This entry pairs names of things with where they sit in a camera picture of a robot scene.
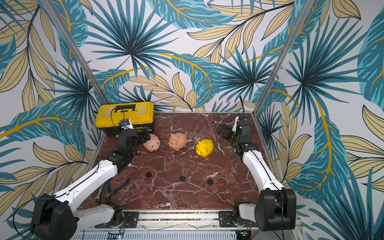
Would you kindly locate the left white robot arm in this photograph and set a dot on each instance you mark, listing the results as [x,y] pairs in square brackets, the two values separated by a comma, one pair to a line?
[57,217]

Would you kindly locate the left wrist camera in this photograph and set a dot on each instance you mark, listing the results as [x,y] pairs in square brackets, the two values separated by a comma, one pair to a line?
[126,124]

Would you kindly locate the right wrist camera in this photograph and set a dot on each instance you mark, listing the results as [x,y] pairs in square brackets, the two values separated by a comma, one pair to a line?
[238,121]

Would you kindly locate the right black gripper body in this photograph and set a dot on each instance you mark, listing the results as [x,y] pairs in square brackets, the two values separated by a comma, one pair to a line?
[224,130]

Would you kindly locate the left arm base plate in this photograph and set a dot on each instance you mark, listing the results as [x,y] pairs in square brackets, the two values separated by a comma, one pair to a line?
[126,220]

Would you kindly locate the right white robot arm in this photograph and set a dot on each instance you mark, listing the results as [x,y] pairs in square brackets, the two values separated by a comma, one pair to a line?
[276,207]

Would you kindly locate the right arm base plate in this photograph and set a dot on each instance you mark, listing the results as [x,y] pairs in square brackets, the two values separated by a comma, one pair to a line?
[229,219]

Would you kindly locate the silver ratchet wrench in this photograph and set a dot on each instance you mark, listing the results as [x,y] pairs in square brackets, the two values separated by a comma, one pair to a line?
[98,196]

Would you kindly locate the yellow black toolbox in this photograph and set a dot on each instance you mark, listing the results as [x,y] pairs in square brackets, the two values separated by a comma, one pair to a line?
[110,117]

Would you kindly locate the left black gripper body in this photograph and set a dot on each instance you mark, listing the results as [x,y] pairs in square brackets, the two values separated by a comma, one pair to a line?
[140,139]

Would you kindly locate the blue handled pliers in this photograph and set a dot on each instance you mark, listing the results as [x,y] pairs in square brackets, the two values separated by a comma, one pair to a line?
[110,191]

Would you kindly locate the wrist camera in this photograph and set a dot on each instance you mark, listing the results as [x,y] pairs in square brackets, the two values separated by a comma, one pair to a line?
[238,121]
[126,124]

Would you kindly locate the pink piggy bank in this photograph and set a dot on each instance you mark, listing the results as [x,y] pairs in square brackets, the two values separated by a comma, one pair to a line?
[177,141]
[153,144]

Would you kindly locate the aluminium front rail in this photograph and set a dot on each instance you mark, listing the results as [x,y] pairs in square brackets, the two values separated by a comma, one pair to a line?
[156,220]

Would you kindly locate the yellow piggy bank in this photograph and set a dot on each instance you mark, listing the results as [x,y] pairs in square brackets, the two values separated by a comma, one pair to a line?
[204,147]

